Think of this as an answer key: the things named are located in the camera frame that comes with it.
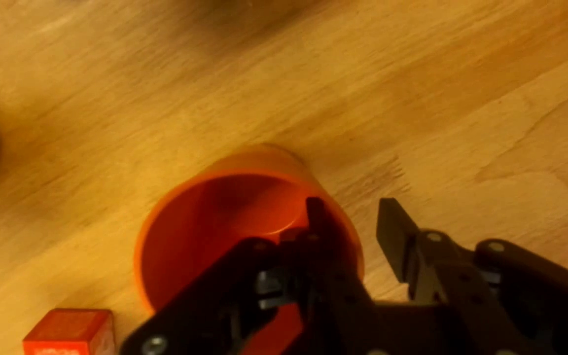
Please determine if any orange plastic cup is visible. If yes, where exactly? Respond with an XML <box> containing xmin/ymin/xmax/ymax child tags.
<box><xmin>133</xmin><ymin>143</ymin><xmax>367</xmax><ymax>315</ymax></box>

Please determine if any red cube block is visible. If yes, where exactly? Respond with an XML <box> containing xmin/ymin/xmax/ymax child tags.
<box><xmin>22</xmin><ymin>307</ymin><xmax>119</xmax><ymax>355</ymax></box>

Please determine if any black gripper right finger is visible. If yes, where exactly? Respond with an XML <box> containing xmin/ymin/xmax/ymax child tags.
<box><xmin>375</xmin><ymin>195</ymin><xmax>568</xmax><ymax>355</ymax></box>

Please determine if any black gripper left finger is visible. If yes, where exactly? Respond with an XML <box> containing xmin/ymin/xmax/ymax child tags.
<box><xmin>121</xmin><ymin>195</ymin><xmax>391</xmax><ymax>355</ymax></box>

